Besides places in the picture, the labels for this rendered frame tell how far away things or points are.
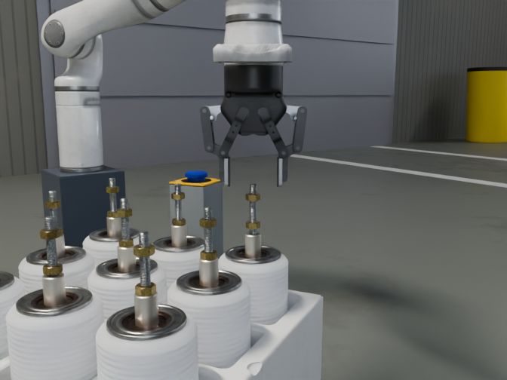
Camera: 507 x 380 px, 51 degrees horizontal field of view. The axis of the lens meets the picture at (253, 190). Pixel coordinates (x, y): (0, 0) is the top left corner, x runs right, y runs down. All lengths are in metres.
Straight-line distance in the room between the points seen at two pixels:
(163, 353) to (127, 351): 0.03
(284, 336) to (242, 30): 0.37
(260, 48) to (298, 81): 3.63
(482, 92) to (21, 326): 5.16
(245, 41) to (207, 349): 0.36
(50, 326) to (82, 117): 0.68
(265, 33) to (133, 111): 2.85
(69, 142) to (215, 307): 0.68
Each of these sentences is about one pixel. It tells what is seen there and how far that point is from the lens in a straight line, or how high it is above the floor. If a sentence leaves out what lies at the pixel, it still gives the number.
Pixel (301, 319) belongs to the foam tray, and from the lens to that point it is 0.71.
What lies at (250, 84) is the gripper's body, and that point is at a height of 0.48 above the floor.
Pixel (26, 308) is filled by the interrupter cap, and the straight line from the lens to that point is 0.59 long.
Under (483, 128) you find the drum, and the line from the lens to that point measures 5.51.
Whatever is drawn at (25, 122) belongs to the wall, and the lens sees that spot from 3.32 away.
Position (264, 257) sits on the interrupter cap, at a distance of 0.70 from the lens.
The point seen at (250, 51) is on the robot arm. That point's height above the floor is 0.51.
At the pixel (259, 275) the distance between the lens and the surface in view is 0.68.
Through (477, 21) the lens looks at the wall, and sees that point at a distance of 6.31.
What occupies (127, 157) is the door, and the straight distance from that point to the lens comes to 3.48.
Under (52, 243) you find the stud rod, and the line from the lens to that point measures 0.58.
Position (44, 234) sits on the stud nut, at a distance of 0.57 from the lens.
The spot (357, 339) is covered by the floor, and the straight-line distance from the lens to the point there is 1.07.
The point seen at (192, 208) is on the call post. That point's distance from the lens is 0.91.
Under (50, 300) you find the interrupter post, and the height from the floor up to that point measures 0.26.
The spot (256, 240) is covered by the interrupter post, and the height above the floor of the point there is 0.27.
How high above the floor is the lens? 0.47
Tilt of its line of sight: 10 degrees down
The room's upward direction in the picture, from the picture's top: straight up
